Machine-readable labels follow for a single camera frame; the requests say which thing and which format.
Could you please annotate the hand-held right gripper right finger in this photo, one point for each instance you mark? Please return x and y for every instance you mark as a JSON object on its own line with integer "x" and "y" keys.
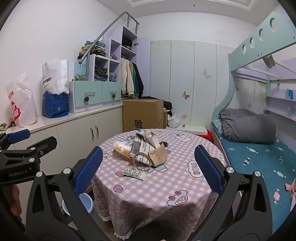
{"x": 208, "y": 169}

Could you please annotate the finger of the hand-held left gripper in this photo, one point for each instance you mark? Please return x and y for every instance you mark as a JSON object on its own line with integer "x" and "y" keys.
{"x": 45, "y": 143}
{"x": 19, "y": 136}

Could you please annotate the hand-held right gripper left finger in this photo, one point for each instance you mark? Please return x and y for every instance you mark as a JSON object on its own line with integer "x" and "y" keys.
{"x": 89, "y": 170}

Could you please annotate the blue trash bin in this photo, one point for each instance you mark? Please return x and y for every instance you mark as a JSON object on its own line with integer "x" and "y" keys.
{"x": 83, "y": 204}

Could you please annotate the white orange snack wrapper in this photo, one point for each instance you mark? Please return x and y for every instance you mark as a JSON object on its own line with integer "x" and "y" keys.
{"x": 122, "y": 149}

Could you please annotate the black white wrapper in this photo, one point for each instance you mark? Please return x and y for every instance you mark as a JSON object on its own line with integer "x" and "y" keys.
{"x": 135, "y": 173}

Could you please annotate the dark foil wrapper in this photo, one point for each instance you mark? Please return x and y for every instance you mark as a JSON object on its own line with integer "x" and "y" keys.
{"x": 164, "y": 144}

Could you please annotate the person's left hand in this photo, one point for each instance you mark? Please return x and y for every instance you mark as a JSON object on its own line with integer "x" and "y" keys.
{"x": 15, "y": 199}

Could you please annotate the small brown packet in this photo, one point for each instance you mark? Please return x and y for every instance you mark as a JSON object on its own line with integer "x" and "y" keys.
{"x": 11, "y": 122}

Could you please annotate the small green packet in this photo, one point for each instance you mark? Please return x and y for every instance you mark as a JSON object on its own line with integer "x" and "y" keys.
{"x": 3, "y": 127}

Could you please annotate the red stool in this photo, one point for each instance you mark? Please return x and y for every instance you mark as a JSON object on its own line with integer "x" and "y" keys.
{"x": 208, "y": 136}

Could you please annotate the white low cabinet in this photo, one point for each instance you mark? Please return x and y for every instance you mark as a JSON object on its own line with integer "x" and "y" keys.
{"x": 76, "y": 132}

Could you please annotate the white plastic bag red print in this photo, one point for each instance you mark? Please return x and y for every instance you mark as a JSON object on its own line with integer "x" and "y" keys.
{"x": 20, "y": 102}

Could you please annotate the blue woven bag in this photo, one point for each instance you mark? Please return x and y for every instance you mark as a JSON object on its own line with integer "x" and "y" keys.
{"x": 55, "y": 104}

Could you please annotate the white board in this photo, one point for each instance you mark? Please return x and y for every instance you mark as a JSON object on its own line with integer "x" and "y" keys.
{"x": 194, "y": 129}

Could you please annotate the blue checked pillow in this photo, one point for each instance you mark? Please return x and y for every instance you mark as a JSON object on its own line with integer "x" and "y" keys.
{"x": 217, "y": 127}

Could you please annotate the teal candy print bedsheet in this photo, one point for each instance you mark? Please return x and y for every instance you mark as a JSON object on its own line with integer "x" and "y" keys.
{"x": 254, "y": 166}

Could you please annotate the pink checked tablecloth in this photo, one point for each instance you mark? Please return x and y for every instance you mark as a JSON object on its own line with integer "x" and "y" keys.
{"x": 166, "y": 190}

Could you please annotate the pink flower sticker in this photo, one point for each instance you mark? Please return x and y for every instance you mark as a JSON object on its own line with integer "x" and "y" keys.
{"x": 183, "y": 116}

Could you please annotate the crumpled white plastic bag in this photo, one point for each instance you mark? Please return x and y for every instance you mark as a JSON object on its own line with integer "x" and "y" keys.
{"x": 174, "y": 121}

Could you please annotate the grey duvet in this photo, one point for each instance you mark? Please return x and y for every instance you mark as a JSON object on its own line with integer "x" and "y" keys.
{"x": 249, "y": 127}

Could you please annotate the pine cone ornament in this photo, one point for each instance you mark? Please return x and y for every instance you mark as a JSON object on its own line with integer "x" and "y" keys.
{"x": 113, "y": 96}
{"x": 86, "y": 99}

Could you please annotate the small cardboard box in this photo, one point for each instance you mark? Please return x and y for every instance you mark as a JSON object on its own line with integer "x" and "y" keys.
{"x": 165, "y": 119}

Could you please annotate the white paper bag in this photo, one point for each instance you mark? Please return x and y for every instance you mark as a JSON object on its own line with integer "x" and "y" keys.
{"x": 55, "y": 76}

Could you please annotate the black clothing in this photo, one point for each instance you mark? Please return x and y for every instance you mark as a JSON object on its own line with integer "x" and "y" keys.
{"x": 167, "y": 106}

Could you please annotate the pink butterfly sticker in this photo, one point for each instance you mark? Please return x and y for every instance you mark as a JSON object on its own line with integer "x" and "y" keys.
{"x": 185, "y": 95}

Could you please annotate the large cardboard box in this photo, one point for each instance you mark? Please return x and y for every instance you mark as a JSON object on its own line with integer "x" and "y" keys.
{"x": 143, "y": 113}

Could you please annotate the pink cloth bow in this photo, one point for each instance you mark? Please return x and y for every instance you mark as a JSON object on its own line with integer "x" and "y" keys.
{"x": 291, "y": 186}

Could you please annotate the folded dark clothes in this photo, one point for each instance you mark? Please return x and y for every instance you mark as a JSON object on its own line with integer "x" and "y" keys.
{"x": 101, "y": 73}

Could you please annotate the beige butterfly sticker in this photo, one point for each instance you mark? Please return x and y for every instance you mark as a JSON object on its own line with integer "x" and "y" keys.
{"x": 206, "y": 73}

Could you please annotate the cream jacket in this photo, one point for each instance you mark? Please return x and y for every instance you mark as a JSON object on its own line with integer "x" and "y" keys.
{"x": 127, "y": 78}

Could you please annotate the green jacket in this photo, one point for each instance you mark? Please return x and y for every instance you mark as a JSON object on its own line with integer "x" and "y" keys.
{"x": 136, "y": 78}

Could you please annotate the dark jacket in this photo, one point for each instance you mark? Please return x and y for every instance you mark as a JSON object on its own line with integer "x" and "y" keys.
{"x": 140, "y": 81}

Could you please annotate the white wardrobe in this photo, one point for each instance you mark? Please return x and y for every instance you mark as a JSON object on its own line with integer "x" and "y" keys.
{"x": 180, "y": 69}

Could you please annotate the pile of folded clothes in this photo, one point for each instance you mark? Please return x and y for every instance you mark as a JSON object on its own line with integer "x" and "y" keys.
{"x": 92, "y": 49}

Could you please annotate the small blue box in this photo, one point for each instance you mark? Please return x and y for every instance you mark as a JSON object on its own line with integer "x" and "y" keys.
{"x": 290, "y": 94}

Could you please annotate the folded grey clothes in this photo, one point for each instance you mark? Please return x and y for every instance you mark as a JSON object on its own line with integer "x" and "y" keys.
{"x": 113, "y": 56}

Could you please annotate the purple cubby shelf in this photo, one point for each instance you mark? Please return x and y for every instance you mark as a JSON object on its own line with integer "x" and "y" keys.
{"x": 120, "y": 46}

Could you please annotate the brown round fixture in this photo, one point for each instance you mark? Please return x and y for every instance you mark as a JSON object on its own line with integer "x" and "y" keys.
{"x": 268, "y": 62}

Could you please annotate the grey metal handrail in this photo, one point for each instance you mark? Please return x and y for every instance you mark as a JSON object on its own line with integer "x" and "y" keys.
{"x": 104, "y": 32}

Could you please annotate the folded black clothes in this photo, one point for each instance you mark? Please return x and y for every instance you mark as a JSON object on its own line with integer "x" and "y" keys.
{"x": 127, "y": 43}

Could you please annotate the mint purple bunk bed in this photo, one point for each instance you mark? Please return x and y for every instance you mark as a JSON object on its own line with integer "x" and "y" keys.
{"x": 254, "y": 41}

